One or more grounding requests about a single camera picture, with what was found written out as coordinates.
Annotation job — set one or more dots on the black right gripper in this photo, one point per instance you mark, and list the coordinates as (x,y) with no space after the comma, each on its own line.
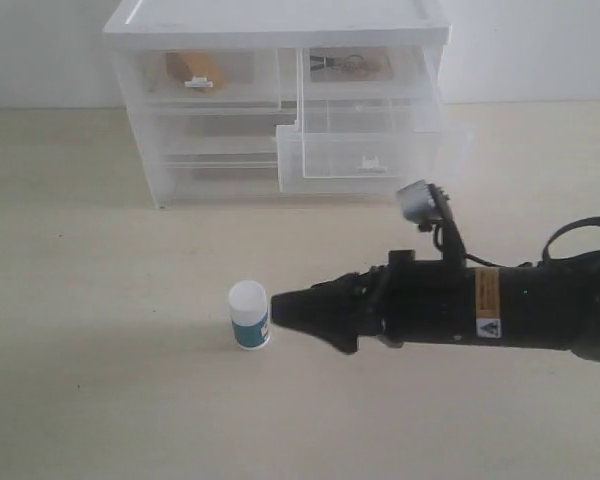
(403,301)

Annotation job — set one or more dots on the white capped teal bottle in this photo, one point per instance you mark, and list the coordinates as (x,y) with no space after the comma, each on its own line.
(249,314)

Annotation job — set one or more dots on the yellow rectangular box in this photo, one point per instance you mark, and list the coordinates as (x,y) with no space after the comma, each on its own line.
(195,69)

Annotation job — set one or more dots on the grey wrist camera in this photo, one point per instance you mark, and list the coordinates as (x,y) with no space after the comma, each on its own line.
(422,202)

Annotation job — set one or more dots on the white plastic drawer cabinet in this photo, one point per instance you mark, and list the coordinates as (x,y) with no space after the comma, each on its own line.
(259,25)

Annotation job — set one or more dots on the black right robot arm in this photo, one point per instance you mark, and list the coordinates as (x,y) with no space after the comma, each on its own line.
(553,305)

